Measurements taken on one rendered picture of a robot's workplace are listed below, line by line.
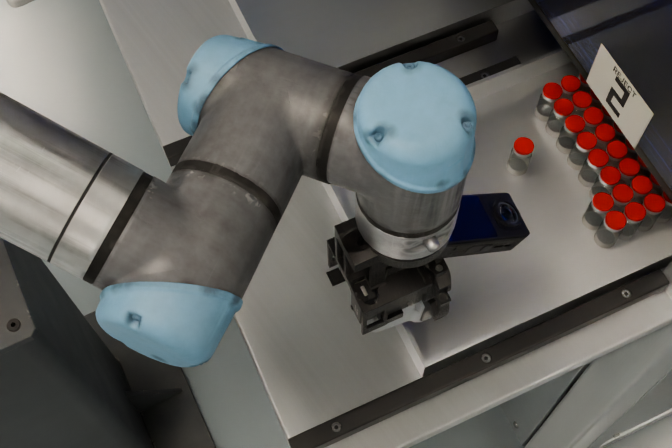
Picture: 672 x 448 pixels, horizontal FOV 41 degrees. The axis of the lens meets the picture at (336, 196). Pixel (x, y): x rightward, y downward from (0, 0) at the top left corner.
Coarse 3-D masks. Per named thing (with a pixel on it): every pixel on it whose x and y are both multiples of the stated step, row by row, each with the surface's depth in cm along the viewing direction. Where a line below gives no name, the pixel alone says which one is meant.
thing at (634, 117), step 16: (608, 64) 83; (592, 80) 87; (608, 80) 84; (624, 80) 82; (640, 96) 80; (608, 112) 87; (624, 112) 84; (640, 112) 81; (624, 128) 85; (640, 128) 82
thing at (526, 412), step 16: (576, 368) 121; (544, 384) 136; (560, 384) 129; (656, 384) 115; (512, 400) 155; (528, 400) 147; (544, 400) 139; (640, 400) 123; (656, 400) 135; (512, 416) 159; (528, 416) 150; (544, 416) 142; (624, 416) 131; (640, 416) 145; (656, 416) 158; (528, 432) 154; (608, 432) 141; (624, 432) 157
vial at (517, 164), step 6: (510, 156) 94; (516, 156) 93; (522, 156) 92; (528, 156) 93; (510, 162) 95; (516, 162) 94; (522, 162) 93; (528, 162) 94; (510, 168) 95; (516, 168) 95; (522, 168) 94; (516, 174) 96; (522, 174) 96
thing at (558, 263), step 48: (480, 96) 100; (528, 96) 101; (480, 144) 98; (336, 192) 92; (480, 192) 95; (528, 192) 95; (576, 192) 95; (528, 240) 92; (576, 240) 92; (624, 240) 92; (480, 288) 90; (528, 288) 90; (576, 288) 90; (432, 336) 88; (480, 336) 88
